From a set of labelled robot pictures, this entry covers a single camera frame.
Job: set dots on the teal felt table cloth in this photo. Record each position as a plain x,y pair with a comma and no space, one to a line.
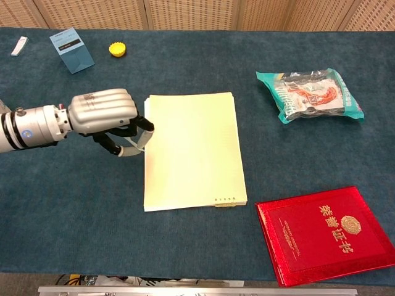
92,216

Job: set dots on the wicker folding screen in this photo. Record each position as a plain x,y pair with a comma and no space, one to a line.
197,12

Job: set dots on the red certificate folder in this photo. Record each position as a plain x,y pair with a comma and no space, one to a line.
324,237

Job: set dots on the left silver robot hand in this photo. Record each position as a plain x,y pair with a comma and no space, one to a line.
102,111

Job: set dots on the cream paper stack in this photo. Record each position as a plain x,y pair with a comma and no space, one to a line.
197,154

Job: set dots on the yellow plastic bottle cap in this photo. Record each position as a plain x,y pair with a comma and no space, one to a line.
117,49

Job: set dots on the teal snack food package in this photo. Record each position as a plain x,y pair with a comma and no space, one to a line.
308,98

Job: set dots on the yellow index tabs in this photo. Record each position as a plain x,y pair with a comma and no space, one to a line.
225,204

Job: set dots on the yellow tape piece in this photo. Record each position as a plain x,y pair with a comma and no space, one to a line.
74,280

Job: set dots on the light blue paper strip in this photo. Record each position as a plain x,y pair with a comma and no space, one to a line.
134,143

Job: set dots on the light blue cardboard box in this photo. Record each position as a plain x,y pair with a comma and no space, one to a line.
74,58

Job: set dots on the aluminium profile rail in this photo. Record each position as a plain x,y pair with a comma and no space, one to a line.
185,291

